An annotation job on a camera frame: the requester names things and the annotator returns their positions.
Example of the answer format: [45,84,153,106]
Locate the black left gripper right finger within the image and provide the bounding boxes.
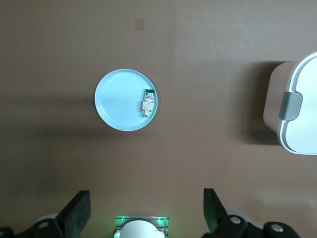
[203,188,302,238]

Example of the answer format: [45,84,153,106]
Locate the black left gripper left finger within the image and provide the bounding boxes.
[0,190,91,238]

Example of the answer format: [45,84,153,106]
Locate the white lunch box grey latches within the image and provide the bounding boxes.
[262,51,317,156]

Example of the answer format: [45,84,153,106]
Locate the light blue round plate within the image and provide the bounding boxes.
[94,68,159,132]

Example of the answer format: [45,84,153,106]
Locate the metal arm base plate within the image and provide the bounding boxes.
[114,215,170,238]

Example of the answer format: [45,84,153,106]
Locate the green white push-button switch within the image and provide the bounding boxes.
[140,88,157,118]

